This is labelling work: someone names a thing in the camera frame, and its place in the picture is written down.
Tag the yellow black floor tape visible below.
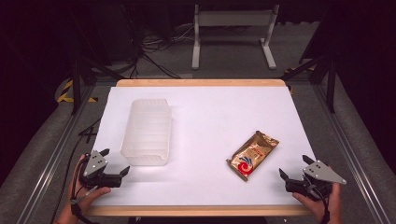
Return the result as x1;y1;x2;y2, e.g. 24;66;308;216
55;79;99;105

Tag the person's left hand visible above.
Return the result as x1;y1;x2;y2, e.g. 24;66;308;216
54;154;112;224

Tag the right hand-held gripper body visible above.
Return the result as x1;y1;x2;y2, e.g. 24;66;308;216
284;160;347;203

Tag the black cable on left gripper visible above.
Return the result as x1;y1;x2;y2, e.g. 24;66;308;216
49;124;104;224

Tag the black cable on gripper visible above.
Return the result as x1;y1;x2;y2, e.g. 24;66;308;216
49;124;104;224
304;175;332;224

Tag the person's right hand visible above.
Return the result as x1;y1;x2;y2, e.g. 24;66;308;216
291;182;343;224

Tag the gold snack packet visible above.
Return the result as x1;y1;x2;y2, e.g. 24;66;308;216
225;130;280;183

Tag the bundle of floor cables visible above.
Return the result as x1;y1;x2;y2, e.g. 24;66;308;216
120;6;200;80

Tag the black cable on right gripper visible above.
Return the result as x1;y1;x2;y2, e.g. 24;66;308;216
304;175;332;224

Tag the black tripod stand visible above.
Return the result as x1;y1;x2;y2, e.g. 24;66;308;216
276;12;340;114
61;6;126;116

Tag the white metal stand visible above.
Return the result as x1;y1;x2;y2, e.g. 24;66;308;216
191;4;280;71

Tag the translucent plastic container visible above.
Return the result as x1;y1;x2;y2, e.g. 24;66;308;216
120;98;173;167

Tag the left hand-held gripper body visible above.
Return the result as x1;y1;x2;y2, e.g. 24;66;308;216
78;150;123;190

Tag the white table cover sheet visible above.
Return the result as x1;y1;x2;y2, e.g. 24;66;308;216
91;85;318;207

